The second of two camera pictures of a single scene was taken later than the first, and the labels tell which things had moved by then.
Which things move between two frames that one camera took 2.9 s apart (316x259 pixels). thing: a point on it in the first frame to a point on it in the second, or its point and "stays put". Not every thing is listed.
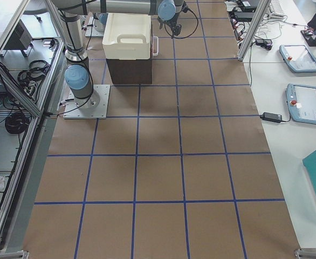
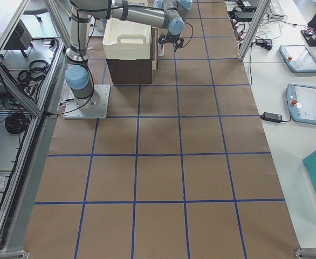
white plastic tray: (128, 36) stays put
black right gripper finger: (177, 29) to (179, 43)
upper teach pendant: (299, 59) stays put
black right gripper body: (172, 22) to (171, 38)
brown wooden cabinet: (131, 72) stays put
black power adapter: (272, 117) stays put
